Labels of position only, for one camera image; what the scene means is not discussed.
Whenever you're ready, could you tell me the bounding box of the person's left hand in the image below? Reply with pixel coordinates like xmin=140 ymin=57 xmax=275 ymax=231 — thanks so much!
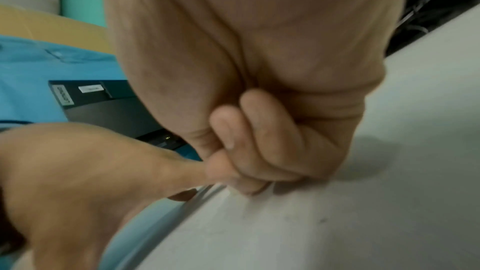
xmin=0 ymin=122 xmax=211 ymax=270

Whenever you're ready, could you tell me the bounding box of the black device with white labels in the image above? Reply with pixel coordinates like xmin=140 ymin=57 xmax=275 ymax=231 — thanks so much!
xmin=47 ymin=79 xmax=189 ymax=151

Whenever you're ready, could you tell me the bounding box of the black box with ports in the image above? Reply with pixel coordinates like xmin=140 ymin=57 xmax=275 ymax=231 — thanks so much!
xmin=384 ymin=0 xmax=480 ymax=57

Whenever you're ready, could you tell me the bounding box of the person's right hand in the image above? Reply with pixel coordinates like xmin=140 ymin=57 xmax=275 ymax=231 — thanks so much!
xmin=102 ymin=0 xmax=410 ymax=197

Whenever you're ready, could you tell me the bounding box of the blue plastic sheet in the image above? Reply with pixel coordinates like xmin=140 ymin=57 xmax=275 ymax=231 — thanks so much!
xmin=0 ymin=34 xmax=211 ymax=270

